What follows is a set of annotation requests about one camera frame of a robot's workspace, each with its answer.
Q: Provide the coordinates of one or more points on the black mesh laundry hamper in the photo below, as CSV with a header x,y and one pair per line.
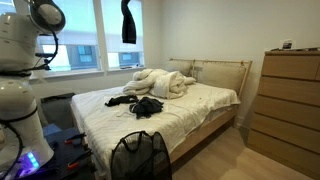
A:
x,y
143,160

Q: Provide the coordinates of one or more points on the wooden headboard frame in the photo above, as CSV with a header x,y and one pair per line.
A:
x,y
216,61

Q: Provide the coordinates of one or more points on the cream crumpled blanket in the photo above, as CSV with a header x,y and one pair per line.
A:
x,y
171,85

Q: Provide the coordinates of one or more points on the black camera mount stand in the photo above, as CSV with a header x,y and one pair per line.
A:
x,y
45,56

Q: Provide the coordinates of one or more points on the white crumpled duvet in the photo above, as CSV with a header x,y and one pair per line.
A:
x,y
141,81

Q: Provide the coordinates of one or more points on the black garment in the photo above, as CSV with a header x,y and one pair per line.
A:
x,y
128,28
121,100

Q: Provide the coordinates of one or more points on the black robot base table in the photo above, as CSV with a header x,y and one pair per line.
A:
x,y
63,156

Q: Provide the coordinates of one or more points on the beige headboard cushion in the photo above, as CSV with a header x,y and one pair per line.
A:
x,y
180,67
223,76

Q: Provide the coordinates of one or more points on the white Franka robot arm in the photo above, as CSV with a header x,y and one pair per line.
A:
x,y
18,96

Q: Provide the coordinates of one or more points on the grey blue sweatshirt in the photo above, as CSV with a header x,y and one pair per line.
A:
x,y
146,106

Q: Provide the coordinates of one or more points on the blue box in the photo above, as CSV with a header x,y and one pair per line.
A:
x,y
51,130

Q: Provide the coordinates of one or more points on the small black white box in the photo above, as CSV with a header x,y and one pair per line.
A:
x,y
287,45

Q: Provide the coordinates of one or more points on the wooden chest of drawers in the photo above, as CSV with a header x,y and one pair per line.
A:
x,y
286,106

